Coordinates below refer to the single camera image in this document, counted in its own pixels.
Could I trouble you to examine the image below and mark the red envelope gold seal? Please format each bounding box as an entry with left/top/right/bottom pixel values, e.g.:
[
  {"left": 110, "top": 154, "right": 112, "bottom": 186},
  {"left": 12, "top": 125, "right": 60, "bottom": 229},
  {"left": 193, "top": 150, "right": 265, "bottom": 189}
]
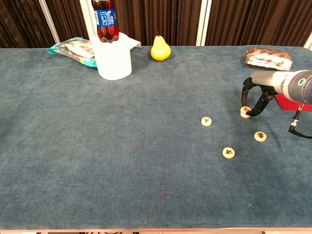
[{"left": 274, "top": 94, "right": 312, "bottom": 112}]

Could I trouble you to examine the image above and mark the white toilet paper roll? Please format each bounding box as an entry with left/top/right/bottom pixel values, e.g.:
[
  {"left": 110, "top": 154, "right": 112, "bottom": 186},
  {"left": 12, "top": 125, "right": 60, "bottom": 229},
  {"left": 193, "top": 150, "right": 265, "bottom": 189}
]
[{"left": 90, "top": 32, "right": 133, "bottom": 80}]

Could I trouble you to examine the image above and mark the yellow pear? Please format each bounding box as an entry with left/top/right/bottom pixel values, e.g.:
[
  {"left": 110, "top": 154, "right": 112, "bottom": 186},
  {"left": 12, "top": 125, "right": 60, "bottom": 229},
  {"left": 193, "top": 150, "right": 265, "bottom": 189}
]
[{"left": 150, "top": 31, "right": 172, "bottom": 62}]

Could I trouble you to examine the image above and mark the teal clear snack bag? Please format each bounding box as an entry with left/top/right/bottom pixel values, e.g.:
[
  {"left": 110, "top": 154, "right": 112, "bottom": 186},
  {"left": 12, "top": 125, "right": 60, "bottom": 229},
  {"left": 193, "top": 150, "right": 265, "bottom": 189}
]
[{"left": 47, "top": 37, "right": 98, "bottom": 68}]

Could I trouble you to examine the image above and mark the dark brown curtain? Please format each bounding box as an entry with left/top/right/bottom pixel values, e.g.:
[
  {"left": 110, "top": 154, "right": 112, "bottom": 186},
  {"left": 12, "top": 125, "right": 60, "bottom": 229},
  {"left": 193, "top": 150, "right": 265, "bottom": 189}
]
[{"left": 0, "top": 0, "right": 312, "bottom": 49}]

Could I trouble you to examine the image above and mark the teal blue table cloth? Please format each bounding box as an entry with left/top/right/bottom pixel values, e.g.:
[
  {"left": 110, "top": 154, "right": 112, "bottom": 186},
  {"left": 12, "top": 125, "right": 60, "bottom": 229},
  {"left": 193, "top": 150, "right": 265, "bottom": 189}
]
[{"left": 0, "top": 45, "right": 312, "bottom": 230}]

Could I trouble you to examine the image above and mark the grey black right robot hand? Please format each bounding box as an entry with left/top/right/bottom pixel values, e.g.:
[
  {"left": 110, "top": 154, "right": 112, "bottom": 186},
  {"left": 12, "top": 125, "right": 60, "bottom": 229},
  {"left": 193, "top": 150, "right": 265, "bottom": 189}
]
[{"left": 241, "top": 70, "right": 286, "bottom": 117}]

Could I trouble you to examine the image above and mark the white frame post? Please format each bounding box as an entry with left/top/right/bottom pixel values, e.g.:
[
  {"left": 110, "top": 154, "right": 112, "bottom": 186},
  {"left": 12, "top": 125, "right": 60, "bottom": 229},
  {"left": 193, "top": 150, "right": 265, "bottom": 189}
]
[
  {"left": 195, "top": 0, "right": 212, "bottom": 46},
  {"left": 79, "top": 0, "right": 98, "bottom": 41},
  {"left": 38, "top": 0, "right": 61, "bottom": 44},
  {"left": 303, "top": 33, "right": 312, "bottom": 51}
]

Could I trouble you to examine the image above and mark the cola bottle blue label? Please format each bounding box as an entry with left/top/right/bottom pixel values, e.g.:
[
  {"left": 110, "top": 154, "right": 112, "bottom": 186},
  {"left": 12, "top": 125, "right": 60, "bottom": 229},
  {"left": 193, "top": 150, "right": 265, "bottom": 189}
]
[{"left": 91, "top": 0, "right": 120, "bottom": 44}]

